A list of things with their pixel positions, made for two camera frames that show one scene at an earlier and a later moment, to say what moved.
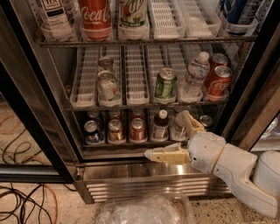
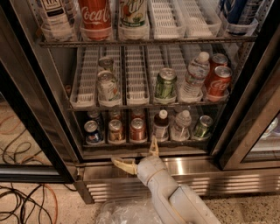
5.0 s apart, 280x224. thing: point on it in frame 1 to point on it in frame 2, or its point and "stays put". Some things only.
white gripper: x=205 y=152 to x=148 y=168
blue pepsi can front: x=93 y=135 stays put
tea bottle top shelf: x=57 y=24 stays put
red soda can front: x=137 y=129 stays put
